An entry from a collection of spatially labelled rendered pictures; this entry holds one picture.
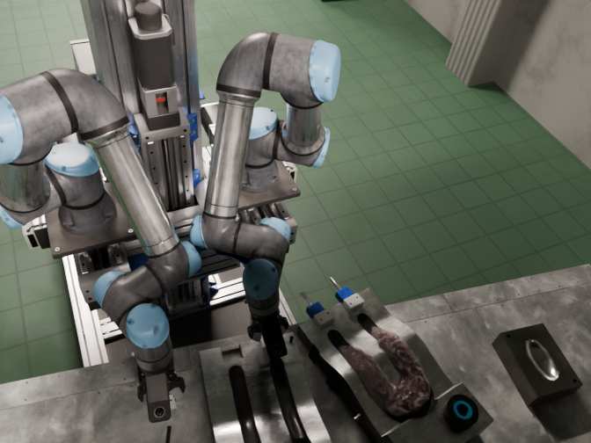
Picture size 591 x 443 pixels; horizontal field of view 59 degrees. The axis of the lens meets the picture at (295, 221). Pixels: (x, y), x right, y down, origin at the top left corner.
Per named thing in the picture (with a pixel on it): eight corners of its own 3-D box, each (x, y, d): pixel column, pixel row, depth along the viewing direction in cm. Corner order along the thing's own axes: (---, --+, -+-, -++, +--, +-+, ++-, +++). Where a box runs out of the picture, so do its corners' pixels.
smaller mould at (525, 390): (491, 344, 159) (499, 332, 154) (533, 334, 163) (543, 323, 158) (527, 407, 147) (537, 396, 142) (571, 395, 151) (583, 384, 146)
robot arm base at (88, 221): (55, 202, 149) (47, 177, 141) (111, 190, 154) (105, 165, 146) (64, 242, 140) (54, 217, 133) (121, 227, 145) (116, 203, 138)
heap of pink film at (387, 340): (331, 351, 146) (336, 337, 141) (380, 323, 154) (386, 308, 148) (390, 432, 133) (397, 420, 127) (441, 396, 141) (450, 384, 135)
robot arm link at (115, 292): (138, 274, 116) (168, 307, 111) (92, 303, 110) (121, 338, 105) (134, 252, 110) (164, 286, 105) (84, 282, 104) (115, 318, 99)
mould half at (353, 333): (296, 334, 155) (300, 315, 147) (365, 297, 166) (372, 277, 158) (406, 490, 130) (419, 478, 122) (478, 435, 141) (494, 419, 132)
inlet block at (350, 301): (323, 286, 164) (324, 276, 160) (335, 279, 166) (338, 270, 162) (347, 317, 157) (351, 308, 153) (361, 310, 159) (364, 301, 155)
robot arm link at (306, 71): (281, 128, 158) (273, 18, 105) (330, 138, 157) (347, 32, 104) (273, 165, 155) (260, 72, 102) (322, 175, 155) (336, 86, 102)
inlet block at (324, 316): (294, 301, 160) (295, 291, 155) (307, 294, 162) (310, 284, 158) (318, 334, 153) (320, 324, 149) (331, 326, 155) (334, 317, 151)
